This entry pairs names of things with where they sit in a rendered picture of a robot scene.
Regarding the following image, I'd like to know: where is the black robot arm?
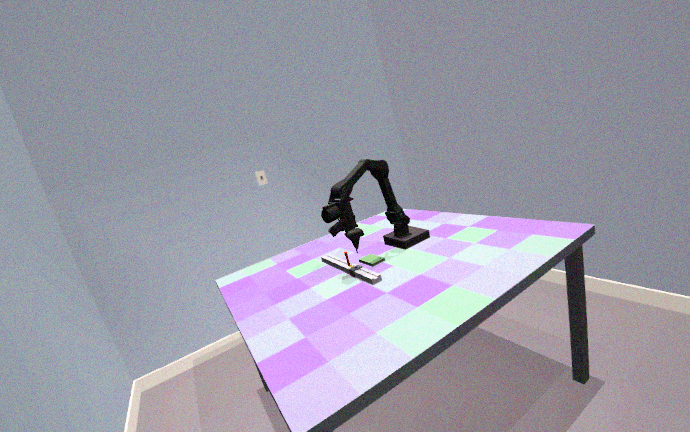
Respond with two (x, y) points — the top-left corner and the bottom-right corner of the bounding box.
(321, 159), (411, 238)

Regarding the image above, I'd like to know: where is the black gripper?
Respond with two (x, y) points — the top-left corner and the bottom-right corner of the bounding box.
(340, 213), (364, 249)

